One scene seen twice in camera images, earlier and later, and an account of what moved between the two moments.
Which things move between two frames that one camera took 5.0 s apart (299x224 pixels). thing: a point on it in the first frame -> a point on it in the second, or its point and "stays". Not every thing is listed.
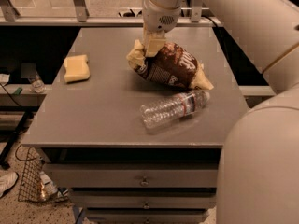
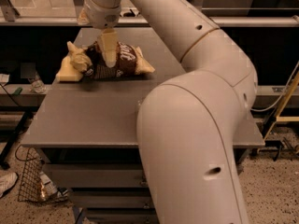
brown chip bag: [174, 65] -> [129, 62]
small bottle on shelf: [37, 85] stays
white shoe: [7, 178] stays
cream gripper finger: [153, 42] -> [107, 42]
